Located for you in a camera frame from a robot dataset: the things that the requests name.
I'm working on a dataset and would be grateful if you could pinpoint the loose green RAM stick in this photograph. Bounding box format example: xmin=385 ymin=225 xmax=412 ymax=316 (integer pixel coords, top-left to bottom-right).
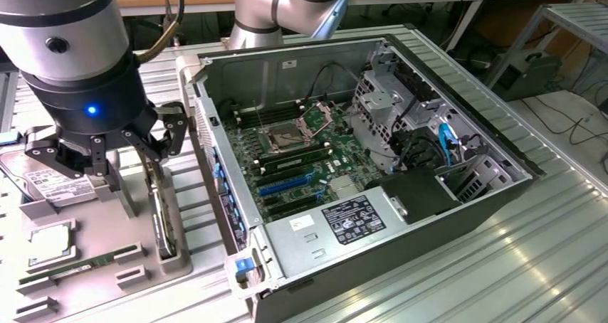
xmin=18 ymin=248 xmax=141 ymax=285

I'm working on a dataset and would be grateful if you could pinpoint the graphics card with metal bracket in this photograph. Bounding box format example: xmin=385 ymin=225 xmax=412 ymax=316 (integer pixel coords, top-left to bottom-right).
xmin=134 ymin=143 xmax=186 ymax=260

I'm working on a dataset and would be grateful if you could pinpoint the open black PC case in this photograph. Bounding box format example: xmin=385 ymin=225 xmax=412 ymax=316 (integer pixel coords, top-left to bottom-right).
xmin=175 ymin=33 xmax=548 ymax=323

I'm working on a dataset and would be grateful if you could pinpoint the grey parts rack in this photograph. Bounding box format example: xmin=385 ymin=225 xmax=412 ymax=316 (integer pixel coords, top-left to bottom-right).
xmin=0 ymin=147 xmax=195 ymax=323

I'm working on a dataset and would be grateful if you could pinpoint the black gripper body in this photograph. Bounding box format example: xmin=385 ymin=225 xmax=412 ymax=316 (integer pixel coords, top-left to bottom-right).
xmin=22 ymin=54 xmax=159 ymax=143

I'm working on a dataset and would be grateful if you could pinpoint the blue case latch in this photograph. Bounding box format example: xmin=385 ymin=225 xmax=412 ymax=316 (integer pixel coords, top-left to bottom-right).
xmin=234 ymin=258 xmax=254 ymax=278

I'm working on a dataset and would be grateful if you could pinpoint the thin black wire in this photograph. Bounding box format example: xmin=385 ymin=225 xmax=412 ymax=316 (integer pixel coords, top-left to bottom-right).
xmin=304 ymin=62 xmax=358 ymax=102

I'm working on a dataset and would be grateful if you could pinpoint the hard disk with white label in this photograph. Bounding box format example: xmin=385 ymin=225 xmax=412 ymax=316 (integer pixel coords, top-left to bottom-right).
xmin=0 ymin=150 xmax=101 ymax=208

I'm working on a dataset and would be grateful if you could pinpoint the metal socket cover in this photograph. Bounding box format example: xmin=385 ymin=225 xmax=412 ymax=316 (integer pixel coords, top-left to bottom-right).
xmin=294 ymin=101 xmax=337 ymax=143

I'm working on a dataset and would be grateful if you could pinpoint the installed green RAM stick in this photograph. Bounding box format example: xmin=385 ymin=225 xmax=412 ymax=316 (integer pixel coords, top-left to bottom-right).
xmin=260 ymin=147 xmax=334 ymax=173

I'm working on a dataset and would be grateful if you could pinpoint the small silver heat sink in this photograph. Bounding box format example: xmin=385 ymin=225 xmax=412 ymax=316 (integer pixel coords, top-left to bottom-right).
xmin=329 ymin=176 xmax=360 ymax=200

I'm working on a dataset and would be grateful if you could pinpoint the CPU socket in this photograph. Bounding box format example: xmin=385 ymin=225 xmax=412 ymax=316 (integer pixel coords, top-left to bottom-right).
xmin=262 ymin=122 xmax=310 ymax=157

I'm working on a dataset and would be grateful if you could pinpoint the blue SATA wire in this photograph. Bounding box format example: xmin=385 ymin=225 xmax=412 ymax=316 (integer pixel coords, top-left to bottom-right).
xmin=439 ymin=121 xmax=460 ymax=168

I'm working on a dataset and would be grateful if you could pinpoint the black power wire bundle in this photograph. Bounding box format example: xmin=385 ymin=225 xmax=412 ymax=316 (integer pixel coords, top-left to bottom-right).
xmin=389 ymin=127 xmax=451 ymax=171

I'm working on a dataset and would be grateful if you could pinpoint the blue expansion slot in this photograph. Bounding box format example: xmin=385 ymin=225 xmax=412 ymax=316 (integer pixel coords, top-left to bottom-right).
xmin=256 ymin=176 xmax=310 ymax=198

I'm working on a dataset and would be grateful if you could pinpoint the metal slat table frame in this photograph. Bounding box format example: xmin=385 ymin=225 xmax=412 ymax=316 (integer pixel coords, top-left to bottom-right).
xmin=484 ymin=1 xmax=608 ymax=90

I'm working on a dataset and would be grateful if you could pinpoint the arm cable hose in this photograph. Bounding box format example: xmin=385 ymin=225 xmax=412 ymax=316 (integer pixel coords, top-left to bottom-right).
xmin=141 ymin=0 xmax=187 ymax=63

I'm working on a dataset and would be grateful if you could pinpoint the CPU with silver lid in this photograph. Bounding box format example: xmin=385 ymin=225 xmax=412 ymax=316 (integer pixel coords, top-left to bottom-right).
xmin=27 ymin=224 xmax=78 ymax=264

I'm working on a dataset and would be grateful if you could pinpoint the silver power supply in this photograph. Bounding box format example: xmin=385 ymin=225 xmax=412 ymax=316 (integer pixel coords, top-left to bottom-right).
xmin=262 ymin=186 xmax=411 ymax=278

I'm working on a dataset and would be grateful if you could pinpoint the green motherboard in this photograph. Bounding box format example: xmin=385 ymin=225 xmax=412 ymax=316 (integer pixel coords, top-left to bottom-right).
xmin=222 ymin=97 xmax=396 ymax=225

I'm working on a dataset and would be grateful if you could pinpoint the black RAM slot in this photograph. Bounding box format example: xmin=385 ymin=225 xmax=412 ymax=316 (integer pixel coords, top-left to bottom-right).
xmin=234 ymin=102 xmax=300 ymax=120
xmin=235 ymin=108 xmax=306 ymax=129

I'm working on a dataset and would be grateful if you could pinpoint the black box with handle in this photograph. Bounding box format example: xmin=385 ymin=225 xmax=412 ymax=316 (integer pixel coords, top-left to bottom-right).
xmin=493 ymin=51 xmax=564 ymax=102

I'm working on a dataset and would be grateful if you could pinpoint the silver drive cage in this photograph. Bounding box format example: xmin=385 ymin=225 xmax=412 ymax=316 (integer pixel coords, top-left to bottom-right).
xmin=352 ymin=48 xmax=459 ymax=169

